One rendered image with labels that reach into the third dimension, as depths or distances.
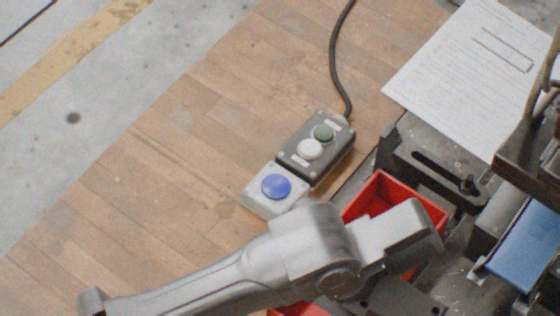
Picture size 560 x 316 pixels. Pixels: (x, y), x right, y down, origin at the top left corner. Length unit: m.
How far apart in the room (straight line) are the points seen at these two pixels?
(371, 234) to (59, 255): 0.59
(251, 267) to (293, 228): 0.05
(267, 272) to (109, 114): 1.80
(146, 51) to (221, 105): 1.26
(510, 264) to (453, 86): 0.38
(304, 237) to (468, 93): 0.75
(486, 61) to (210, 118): 0.45
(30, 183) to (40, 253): 1.17
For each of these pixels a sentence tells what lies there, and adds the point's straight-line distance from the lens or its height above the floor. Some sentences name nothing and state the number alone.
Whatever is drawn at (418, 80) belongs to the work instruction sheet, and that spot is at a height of 0.90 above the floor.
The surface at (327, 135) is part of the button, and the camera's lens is 1.66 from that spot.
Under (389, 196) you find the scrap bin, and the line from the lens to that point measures 1.63.
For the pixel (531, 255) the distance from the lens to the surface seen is 1.54.
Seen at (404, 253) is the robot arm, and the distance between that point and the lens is 1.14.
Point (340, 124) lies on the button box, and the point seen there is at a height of 0.93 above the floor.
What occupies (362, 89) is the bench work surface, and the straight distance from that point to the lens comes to 1.76.
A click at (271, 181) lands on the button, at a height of 0.94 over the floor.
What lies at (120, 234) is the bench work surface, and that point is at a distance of 1.61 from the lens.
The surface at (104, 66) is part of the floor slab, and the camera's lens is 2.95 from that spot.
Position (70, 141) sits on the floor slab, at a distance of 2.82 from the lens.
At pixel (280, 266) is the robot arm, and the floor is 1.33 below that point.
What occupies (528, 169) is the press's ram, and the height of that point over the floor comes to 1.14.
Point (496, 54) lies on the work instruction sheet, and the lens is 1.85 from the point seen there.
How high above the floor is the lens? 2.27
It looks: 55 degrees down
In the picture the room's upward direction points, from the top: 5 degrees clockwise
